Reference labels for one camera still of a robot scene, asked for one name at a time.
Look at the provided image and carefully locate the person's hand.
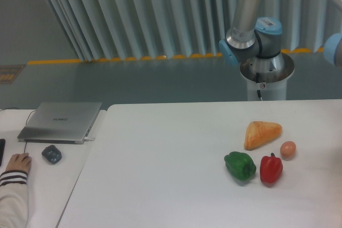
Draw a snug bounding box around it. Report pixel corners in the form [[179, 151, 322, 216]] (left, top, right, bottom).
[[5, 153, 32, 173]]

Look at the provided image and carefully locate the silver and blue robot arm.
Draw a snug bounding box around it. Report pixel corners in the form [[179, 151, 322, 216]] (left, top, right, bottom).
[[219, 0, 341, 83]]

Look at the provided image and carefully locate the white striped sleeve forearm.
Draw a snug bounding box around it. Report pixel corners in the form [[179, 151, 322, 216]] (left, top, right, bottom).
[[1, 170, 28, 227]]

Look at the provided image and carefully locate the green bell pepper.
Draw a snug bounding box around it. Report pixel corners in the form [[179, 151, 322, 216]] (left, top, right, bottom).
[[224, 151, 257, 182]]

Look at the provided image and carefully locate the red bell pepper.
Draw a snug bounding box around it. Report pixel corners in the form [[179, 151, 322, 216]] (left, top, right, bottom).
[[260, 153, 283, 184]]

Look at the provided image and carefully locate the black phone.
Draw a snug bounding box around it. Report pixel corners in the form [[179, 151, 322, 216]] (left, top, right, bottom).
[[0, 138, 6, 166]]

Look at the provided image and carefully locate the dark grey small tray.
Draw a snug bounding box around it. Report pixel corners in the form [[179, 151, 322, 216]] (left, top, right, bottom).
[[42, 145, 62, 164]]

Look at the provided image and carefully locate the silver closed laptop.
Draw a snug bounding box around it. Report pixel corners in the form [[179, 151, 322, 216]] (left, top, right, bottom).
[[17, 102, 102, 144]]

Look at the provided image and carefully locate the white folding partition screen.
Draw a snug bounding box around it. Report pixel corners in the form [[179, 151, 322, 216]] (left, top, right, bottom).
[[47, 0, 341, 61]]

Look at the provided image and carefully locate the triangular bread pastry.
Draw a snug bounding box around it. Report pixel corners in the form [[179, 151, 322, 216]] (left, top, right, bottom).
[[244, 121, 283, 151]]

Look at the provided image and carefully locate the brown egg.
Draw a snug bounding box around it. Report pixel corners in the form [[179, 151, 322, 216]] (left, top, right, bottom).
[[280, 141, 297, 159]]

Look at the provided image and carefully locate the black mouse cable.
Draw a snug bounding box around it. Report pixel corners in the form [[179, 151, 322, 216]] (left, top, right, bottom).
[[0, 107, 37, 154]]

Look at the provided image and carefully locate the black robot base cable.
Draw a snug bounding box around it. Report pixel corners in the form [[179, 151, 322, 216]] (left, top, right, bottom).
[[255, 72, 264, 102]]

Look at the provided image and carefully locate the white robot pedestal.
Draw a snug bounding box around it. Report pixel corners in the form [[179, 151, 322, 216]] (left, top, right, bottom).
[[240, 53, 294, 101]]

